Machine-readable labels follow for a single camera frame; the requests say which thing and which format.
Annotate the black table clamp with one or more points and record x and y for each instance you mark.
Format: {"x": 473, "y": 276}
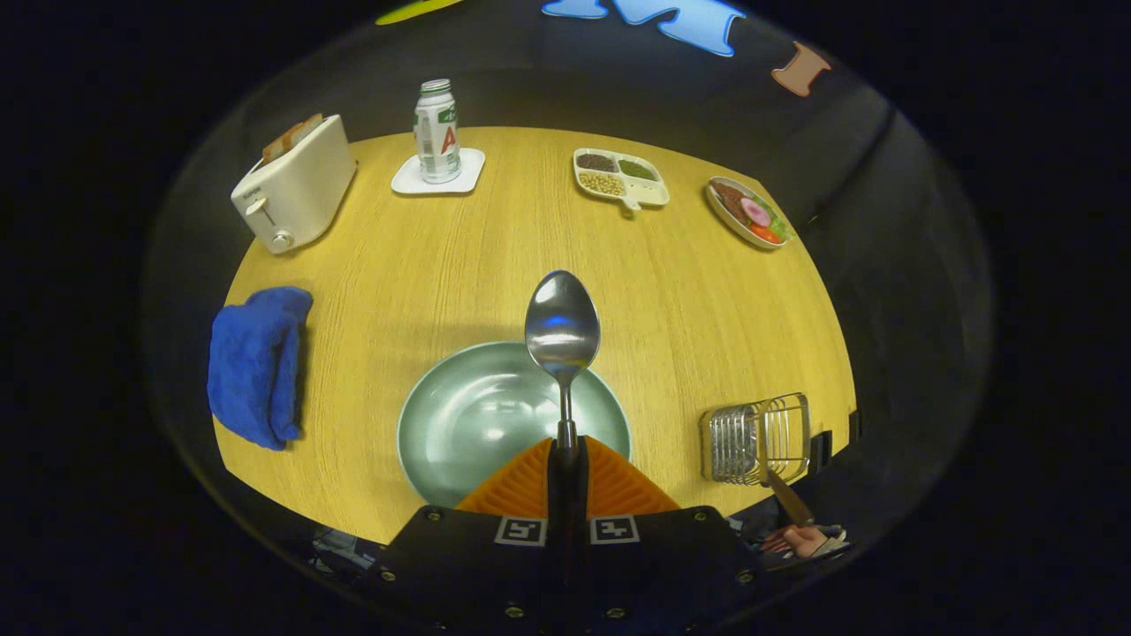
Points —
{"x": 854, "y": 426}
{"x": 821, "y": 450}

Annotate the blue cloth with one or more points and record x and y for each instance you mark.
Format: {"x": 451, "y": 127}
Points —
{"x": 256, "y": 371}

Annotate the white labelled plastic bottle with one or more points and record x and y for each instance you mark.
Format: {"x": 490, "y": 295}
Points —
{"x": 437, "y": 132}

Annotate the toast slices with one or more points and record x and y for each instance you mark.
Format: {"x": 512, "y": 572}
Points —
{"x": 292, "y": 137}

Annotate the pink ham slice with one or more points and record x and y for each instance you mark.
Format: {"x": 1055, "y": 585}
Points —
{"x": 756, "y": 212}

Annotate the white plate with food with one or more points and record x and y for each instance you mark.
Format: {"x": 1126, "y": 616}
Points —
{"x": 724, "y": 216}

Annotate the pale green plate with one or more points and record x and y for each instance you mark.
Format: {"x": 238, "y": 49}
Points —
{"x": 477, "y": 415}

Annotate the red tomato slice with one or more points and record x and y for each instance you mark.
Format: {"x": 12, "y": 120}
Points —
{"x": 766, "y": 234}

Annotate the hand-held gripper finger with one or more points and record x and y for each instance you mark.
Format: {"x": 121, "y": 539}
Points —
{"x": 558, "y": 495}
{"x": 578, "y": 495}

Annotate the metal spoon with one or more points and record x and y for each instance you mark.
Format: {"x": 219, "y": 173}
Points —
{"x": 562, "y": 322}

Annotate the white square coaster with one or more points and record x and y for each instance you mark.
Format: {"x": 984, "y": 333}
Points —
{"x": 468, "y": 172}

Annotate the white toaster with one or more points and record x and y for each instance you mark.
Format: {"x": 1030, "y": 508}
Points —
{"x": 300, "y": 194}

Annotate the metal fork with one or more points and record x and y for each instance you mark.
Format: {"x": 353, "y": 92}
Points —
{"x": 791, "y": 503}

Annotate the white divided dish with grains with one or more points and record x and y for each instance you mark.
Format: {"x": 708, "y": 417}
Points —
{"x": 649, "y": 193}

